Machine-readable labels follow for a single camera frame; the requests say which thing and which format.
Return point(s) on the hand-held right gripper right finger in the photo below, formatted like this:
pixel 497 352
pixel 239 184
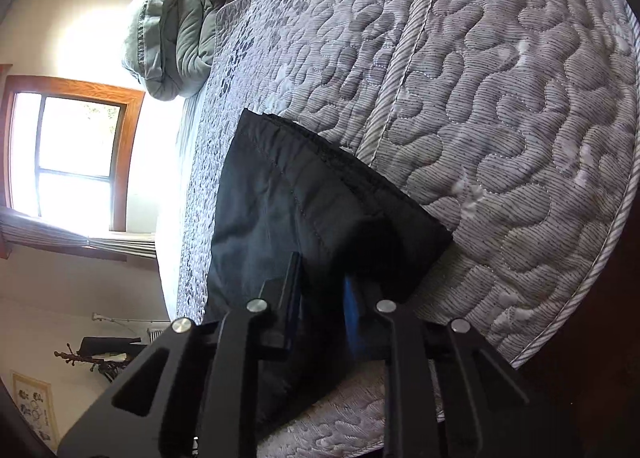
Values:
pixel 354 310

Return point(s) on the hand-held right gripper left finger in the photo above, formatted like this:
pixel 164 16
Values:
pixel 292 290

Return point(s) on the dark grey jacket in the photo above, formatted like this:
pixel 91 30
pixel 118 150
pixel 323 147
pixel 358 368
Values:
pixel 300 198

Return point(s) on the white metal rod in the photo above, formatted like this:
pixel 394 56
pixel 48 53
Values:
pixel 125 320

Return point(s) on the wooden coat rack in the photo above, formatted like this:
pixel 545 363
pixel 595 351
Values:
pixel 100 345

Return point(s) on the striped grey curtain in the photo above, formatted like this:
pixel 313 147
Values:
pixel 75 240

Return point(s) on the grey quilted mattress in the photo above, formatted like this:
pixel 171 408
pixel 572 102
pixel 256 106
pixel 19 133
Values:
pixel 475 113

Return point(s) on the wooden-framed window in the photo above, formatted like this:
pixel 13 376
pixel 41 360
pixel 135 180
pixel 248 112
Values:
pixel 75 138

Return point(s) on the grey-green comforter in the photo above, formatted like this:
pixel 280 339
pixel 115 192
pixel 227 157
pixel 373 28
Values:
pixel 170 33

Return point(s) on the framed wall picture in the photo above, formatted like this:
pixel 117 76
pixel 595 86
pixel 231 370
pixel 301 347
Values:
pixel 32 408

